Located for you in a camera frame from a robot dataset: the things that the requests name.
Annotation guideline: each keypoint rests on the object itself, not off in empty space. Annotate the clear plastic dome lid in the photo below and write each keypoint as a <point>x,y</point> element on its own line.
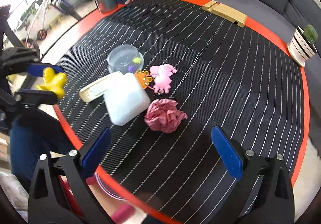
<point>125,59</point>

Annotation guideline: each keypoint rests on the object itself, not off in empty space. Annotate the red square table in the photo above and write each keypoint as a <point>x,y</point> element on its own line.
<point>304,113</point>

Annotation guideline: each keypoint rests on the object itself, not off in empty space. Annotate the yellow toy figure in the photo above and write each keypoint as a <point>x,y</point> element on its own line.
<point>53,82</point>

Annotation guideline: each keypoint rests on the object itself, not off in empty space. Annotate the wooden phone stand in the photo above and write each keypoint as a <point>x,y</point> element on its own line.
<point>226,12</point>

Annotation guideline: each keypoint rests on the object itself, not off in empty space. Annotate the pink paper ball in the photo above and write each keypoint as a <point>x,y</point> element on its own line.
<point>163,116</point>

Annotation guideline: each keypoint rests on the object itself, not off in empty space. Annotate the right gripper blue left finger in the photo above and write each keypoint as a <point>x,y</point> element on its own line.
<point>92,153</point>

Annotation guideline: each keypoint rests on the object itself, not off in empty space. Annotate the black striped table mat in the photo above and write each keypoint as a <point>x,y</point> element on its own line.
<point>200,93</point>

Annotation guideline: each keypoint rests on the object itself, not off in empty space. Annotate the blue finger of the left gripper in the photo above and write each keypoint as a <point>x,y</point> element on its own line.
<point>35,97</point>
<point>36,69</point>

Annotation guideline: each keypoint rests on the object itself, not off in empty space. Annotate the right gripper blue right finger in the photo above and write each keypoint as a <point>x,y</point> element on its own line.
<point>230,152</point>

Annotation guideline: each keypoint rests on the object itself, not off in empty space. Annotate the bicycle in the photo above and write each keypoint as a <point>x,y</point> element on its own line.
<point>40,8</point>

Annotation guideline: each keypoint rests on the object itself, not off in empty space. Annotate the potted cactus striped pot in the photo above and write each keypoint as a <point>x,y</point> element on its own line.
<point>301,47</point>

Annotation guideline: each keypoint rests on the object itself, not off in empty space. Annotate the orange bear keychain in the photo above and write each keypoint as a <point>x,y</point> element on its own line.
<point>144,78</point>

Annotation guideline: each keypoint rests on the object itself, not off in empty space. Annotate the white rectangular foam box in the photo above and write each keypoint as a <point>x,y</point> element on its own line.
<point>124,98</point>

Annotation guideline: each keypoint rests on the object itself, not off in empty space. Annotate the cream white plastic tube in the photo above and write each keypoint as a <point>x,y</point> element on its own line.
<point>98,87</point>

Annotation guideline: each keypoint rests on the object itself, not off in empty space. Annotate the pink pig keychain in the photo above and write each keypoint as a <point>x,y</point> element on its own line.
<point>161,77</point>

